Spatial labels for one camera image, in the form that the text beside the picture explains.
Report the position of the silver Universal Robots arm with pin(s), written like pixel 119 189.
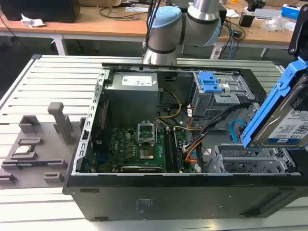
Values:
pixel 168 31

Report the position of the black box on desk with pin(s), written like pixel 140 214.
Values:
pixel 41 9

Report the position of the grey metal disk bay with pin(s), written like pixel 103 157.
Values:
pixel 250 161

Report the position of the silver CPU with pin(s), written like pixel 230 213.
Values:
pixel 23 149

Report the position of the slatted metal table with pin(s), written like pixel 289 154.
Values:
pixel 48 79

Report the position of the grey power supply unit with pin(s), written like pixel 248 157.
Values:
pixel 134 83

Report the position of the CPU socket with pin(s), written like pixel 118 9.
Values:
pixel 146 154

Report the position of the green motherboard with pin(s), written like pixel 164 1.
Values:
pixel 125 149

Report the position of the grey parts rack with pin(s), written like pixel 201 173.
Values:
pixel 36 168

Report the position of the grey metal drive cage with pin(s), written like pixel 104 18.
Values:
pixel 216 103

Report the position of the black RAM slot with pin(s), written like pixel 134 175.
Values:
pixel 177 149
pixel 170 149

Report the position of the wooden desk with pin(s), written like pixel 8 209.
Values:
pixel 115 25

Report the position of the blue plastic drive latch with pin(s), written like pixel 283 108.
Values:
pixel 209 83

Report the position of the blue cardboard box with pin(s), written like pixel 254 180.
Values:
pixel 290 10

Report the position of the black open PC case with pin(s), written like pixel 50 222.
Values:
pixel 168 197

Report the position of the RAM stick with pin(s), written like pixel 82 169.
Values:
pixel 26 164

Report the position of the clear plastic bag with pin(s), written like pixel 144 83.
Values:
pixel 276 22

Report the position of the hard disk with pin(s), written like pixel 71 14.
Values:
pixel 284 115

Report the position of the small black box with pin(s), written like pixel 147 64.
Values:
pixel 246 19

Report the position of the white crumpled paper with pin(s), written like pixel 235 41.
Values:
pixel 31 21

